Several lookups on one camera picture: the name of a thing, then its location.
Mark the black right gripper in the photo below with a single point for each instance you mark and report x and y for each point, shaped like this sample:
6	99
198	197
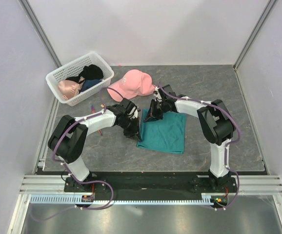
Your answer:
149	117

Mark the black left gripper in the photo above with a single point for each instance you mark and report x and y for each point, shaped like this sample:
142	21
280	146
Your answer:
134	132

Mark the teal satin napkin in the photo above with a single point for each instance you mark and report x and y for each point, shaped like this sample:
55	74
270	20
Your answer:
166	135

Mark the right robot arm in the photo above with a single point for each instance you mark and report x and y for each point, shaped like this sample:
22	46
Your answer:
216	123

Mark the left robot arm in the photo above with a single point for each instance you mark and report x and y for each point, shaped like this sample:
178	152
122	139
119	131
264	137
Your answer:
68	138

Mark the pink baseball cap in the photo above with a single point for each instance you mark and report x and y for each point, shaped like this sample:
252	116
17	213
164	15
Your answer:
133	83

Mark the navy cloth in basket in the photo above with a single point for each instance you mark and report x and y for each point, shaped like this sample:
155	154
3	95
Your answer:
89	84

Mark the black cloth in basket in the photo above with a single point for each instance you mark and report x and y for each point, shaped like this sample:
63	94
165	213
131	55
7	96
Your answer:
91	72

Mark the pink cloth in basket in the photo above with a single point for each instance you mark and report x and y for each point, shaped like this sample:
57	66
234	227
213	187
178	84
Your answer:
69	89

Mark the white plastic basket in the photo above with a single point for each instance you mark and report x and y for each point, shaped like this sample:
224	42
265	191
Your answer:
72	70

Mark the black mounting base plate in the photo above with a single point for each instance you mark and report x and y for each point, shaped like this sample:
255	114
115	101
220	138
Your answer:
197	182

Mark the light blue cable duct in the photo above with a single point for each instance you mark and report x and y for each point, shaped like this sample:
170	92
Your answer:
82	200

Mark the aluminium frame rail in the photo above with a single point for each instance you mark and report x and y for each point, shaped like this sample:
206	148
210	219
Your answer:
42	184

